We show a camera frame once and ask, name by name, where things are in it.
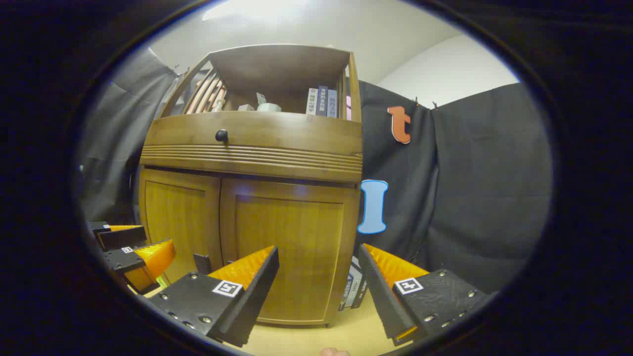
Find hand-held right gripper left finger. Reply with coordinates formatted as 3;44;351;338
148;245;280;348

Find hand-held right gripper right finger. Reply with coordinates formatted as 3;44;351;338
357;242;497;347

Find wooden shoe cabinet door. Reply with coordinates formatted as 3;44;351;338
137;166;222;292
219;177;361;328

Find wooden double-door shoe cabinet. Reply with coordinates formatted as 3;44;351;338
137;44;364;329

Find black backdrop cloth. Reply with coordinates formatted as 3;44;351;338
77;47;552;296

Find wooden drawer with black knob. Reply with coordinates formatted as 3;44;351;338
143;111;363;155

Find wooden slatted rack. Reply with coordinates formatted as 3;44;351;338
185;69;228;114

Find white box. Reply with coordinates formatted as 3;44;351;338
256;92;282;112

